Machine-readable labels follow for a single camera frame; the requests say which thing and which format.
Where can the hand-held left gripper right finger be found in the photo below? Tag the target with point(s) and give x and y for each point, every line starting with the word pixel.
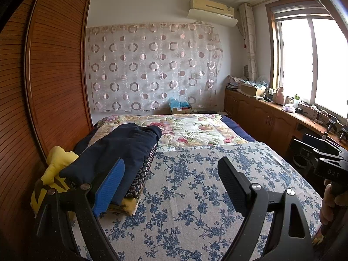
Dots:
pixel 231 179

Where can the white plastic bag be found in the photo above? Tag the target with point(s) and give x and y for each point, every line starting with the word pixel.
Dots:
pixel 289 108

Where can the black trash bin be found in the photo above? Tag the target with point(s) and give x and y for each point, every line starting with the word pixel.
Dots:
pixel 302 164

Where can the dark circle-patterned cloth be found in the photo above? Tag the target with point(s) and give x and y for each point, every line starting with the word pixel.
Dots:
pixel 141 174

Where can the cardboard box with blue packets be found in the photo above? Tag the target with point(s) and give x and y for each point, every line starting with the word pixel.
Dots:
pixel 180 107

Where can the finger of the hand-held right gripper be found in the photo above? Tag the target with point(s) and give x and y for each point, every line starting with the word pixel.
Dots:
pixel 312 138
pixel 331 155

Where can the person's right hand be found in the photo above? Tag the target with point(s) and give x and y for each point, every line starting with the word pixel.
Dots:
pixel 330 209

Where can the pink floral quilt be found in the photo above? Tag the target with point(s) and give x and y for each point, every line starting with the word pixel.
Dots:
pixel 195 127

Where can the stack of magazines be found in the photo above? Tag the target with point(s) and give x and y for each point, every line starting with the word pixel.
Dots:
pixel 235 83

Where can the wood-framed window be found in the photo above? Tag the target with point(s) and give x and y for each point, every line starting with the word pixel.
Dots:
pixel 296 59

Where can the white patterned window curtain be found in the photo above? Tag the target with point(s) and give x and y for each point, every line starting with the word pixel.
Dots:
pixel 250 40

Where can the sheer circle-patterned curtain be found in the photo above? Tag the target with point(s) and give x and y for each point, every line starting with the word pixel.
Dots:
pixel 152 68

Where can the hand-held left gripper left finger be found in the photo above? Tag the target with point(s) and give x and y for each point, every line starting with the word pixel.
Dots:
pixel 108 187

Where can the yellow cloth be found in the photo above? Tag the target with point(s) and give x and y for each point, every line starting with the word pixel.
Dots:
pixel 58 163

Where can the small black box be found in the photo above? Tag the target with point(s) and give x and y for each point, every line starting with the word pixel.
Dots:
pixel 300 110

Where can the grey oval wall fixture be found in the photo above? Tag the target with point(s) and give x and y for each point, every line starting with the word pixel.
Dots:
pixel 246 71

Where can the small black tripod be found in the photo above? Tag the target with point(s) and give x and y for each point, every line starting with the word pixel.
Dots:
pixel 344 133
pixel 332 122

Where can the navy printed t-shirt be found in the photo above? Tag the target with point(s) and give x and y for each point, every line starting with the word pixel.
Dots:
pixel 122 146

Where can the blue floral bed sheet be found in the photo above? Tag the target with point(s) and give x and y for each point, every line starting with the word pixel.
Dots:
pixel 190 195

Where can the brown cardboard box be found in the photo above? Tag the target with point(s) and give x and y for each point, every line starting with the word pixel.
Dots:
pixel 250 89

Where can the clear plastic bag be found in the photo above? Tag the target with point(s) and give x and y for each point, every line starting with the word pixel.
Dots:
pixel 261 81

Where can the wooden cabinet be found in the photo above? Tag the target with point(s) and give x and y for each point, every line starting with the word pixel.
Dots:
pixel 261 117

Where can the cream air conditioner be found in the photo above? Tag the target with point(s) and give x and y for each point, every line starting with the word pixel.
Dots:
pixel 212 11

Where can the wooden slatted wardrobe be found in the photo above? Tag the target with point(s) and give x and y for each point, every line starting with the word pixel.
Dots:
pixel 54 73

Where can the green-capped bottle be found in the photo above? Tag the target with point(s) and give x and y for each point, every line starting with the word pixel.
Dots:
pixel 295 101

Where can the pink bottle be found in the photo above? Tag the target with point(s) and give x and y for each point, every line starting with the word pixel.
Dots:
pixel 278 96

